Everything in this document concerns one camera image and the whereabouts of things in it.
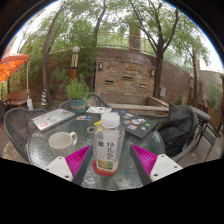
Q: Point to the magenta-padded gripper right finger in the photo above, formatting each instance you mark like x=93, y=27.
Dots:
x=166, y=165

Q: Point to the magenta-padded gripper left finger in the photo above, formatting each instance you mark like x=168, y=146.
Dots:
x=58, y=166

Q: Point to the clear white-capped drink bottle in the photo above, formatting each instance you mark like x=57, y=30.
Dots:
x=108, y=146

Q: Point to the white ribbed mug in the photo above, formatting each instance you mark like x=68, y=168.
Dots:
x=61, y=145

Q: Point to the grey mesh chair holding backpack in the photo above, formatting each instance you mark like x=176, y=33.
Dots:
x=186, y=153

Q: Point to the flat round red coaster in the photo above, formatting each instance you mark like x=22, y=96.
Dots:
x=95, y=168

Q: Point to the black backpack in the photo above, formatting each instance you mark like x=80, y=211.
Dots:
x=180, y=130

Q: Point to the silver laptop with stickers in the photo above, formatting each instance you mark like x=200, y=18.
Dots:
x=53, y=119

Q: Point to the small blue card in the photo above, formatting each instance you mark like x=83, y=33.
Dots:
x=84, y=117

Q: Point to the group of dark patio chairs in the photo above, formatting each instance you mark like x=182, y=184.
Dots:
x=211, y=133

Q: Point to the small yellow card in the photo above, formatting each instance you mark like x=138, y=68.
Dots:
x=97, y=123

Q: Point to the grey mesh patio chair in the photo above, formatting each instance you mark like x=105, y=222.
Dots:
x=15, y=125
x=98, y=99

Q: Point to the round dark patio table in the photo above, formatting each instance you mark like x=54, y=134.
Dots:
x=203, y=115

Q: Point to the white printed paper sheet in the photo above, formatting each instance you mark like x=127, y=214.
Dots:
x=98, y=110

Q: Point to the blue yellow striped cone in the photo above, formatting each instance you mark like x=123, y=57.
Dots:
x=44, y=97

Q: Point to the potted green plant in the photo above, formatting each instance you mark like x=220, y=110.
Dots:
x=78, y=90

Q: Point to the wooden bench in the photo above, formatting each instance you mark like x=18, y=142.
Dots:
x=16, y=97

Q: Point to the dark forked-trunk tree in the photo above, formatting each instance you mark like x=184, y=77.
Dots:
x=157, y=73

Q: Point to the leaning thin-trunk tree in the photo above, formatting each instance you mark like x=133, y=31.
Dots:
x=45, y=66

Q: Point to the orange canopy with white pole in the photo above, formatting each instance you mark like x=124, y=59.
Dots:
x=11, y=66

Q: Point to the grey wall utility box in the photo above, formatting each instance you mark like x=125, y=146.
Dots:
x=162, y=92

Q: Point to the slim brown lamp post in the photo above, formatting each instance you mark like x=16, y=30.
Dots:
x=190, y=90

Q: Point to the black wall lantern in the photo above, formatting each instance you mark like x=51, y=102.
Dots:
x=152, y=72
x=100, y=65

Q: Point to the wooden globe-topped lamp post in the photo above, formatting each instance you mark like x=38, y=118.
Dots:
x=74, y=63

